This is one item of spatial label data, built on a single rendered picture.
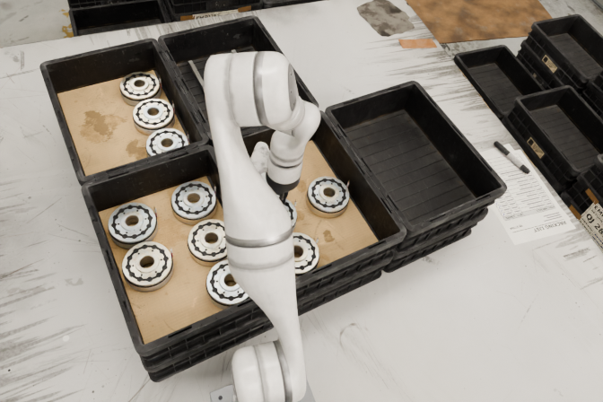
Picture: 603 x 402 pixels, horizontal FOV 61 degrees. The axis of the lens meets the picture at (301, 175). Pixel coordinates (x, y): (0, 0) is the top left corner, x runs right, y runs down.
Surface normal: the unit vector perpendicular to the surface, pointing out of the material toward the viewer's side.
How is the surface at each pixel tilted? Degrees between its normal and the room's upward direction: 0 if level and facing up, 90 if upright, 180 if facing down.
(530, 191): 0
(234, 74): 28
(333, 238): 0
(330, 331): 0
